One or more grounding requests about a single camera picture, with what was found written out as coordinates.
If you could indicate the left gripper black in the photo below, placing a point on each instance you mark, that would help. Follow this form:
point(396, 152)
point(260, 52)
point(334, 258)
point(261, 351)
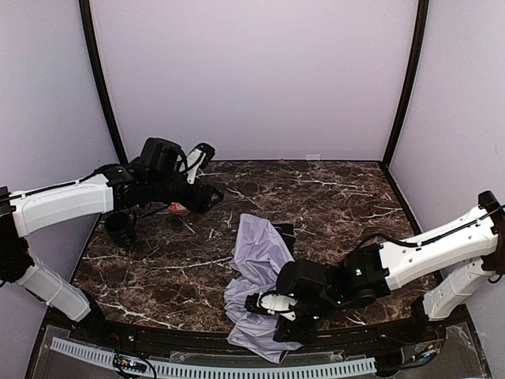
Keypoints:
point(203, 194)

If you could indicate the lavender folding umbrella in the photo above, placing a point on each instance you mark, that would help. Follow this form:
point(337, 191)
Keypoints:
point(261, 250)

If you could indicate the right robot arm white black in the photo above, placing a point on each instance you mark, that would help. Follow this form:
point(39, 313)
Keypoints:
point(473, 244)

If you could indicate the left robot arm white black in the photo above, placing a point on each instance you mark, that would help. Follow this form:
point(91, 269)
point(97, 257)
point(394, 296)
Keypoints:
point(109, 188)

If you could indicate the red patterned plate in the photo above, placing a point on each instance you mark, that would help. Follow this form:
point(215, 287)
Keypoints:
point(178, 209)

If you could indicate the black cup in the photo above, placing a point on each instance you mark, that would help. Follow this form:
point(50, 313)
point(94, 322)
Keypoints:
point(121, 229)

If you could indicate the black front table rail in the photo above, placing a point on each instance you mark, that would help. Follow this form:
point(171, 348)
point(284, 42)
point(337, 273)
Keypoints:
point(198, 326)

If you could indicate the grey slotted cable duct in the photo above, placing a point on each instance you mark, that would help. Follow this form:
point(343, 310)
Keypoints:
point(192, 365)

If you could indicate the left black corner post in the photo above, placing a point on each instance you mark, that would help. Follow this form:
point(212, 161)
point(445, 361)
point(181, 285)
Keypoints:
point(91, 41)

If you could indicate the black corner post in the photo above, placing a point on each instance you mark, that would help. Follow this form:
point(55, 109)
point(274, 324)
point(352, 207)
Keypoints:
point(91, 41)
point(408, 83)

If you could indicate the right black corner post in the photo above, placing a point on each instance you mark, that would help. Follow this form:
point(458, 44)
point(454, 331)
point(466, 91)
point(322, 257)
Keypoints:
point(408, 83)

